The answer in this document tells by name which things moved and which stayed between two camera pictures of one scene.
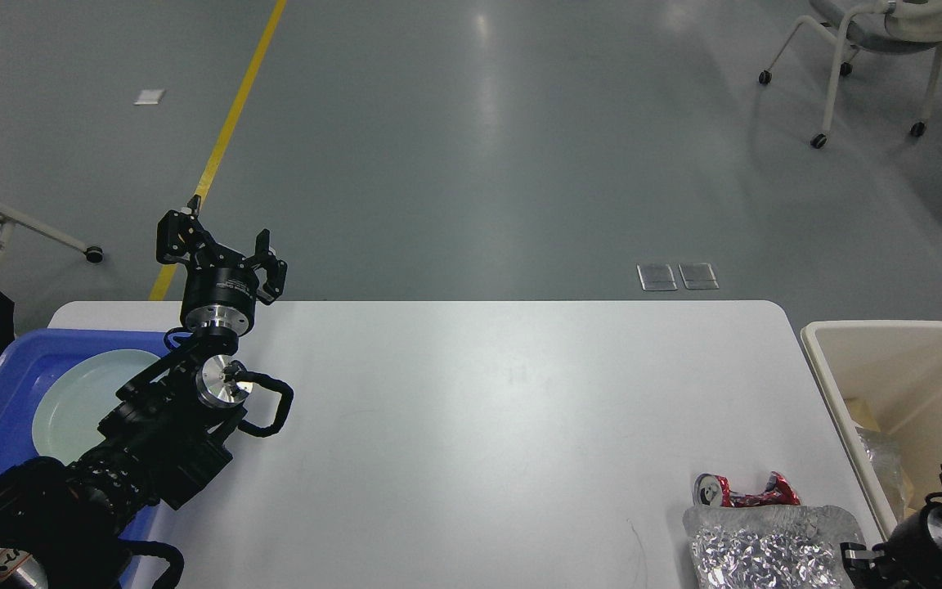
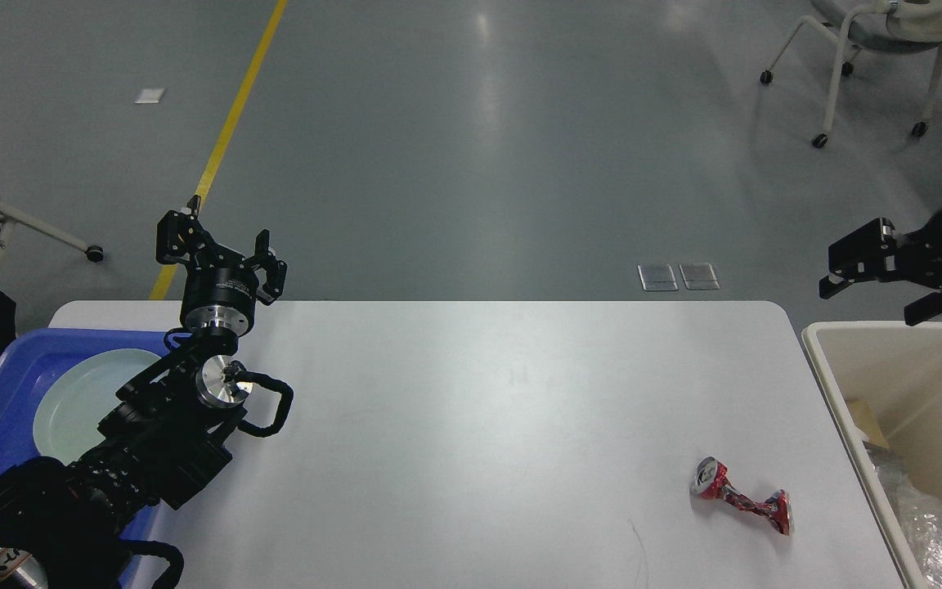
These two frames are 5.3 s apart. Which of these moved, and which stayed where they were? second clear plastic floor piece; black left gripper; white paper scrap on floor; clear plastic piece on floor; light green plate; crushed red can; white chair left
Moved: crushed red can
Stayed: clear plastic piece on floor; white chair left; white paper scrap on floor; light green plate; second clear plastic floor piece; black left gripper
